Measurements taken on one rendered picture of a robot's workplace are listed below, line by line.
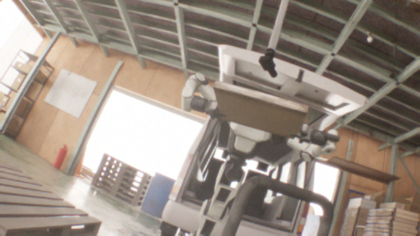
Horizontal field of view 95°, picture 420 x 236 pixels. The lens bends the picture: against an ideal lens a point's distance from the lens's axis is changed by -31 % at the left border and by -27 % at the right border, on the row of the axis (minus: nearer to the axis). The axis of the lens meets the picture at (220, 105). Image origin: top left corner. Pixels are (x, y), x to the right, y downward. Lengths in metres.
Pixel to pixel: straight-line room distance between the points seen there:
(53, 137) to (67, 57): 2.05
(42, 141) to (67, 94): 1.24
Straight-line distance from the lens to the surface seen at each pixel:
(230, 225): 0.73
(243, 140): 1.73
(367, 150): 5.78
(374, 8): 2.93
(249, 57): 1.90
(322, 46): 3.23
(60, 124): 5.84
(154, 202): 5.08
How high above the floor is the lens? 0.63
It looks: 22 degrees up
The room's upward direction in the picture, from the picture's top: 21 degrees clockwise
